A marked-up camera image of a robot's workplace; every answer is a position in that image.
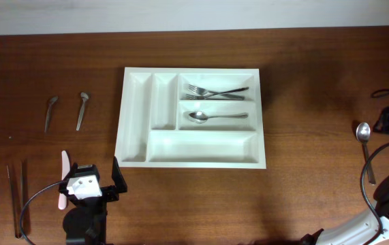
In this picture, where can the metal fork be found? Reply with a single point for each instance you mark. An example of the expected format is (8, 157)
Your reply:
(200, 91)
(214, 97)
(231, 91)

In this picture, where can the metal tweezers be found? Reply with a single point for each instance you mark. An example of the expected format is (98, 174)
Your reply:
(17, 199)

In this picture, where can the small metal teaspoon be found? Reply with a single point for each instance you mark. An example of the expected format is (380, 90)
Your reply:
(51, 102)
(85, 97)

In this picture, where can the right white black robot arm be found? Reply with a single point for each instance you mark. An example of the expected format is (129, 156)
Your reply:
(370, 226)

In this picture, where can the metal tablespoon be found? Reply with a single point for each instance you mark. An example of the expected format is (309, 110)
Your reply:
(200, 117)
(363, 133)

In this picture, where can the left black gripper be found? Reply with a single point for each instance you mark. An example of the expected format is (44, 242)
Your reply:
(109, 196)

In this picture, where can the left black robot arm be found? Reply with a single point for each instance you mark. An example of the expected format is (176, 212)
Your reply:
(86, 223)

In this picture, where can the white plastic cutlery tray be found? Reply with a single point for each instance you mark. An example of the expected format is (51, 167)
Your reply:
(154, 129)

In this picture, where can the white plastic knife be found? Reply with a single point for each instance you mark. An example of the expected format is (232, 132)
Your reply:
(65, 167)

